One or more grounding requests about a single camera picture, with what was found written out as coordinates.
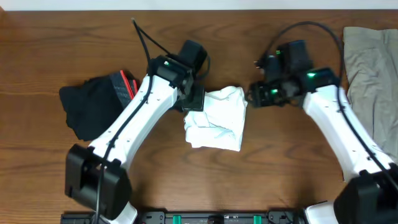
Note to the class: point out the black shorts red grey waistband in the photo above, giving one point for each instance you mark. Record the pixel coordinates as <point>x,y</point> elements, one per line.
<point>93,106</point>

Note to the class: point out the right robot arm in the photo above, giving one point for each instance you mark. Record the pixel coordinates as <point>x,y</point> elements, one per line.
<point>370,194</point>

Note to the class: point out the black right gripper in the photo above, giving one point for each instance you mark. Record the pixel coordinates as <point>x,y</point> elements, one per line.
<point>257,97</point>

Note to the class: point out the beige folded trousers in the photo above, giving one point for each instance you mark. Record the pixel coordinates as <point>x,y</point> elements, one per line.
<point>371,69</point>

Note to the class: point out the white t-shirt with print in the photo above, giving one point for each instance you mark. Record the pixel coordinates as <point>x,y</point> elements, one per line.
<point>221,123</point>

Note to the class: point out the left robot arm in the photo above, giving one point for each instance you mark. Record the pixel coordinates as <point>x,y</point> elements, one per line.
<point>97,176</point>

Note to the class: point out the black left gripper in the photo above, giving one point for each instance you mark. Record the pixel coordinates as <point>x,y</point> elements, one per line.
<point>195,99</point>

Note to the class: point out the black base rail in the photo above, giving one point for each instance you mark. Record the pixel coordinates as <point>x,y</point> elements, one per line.
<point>202,218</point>

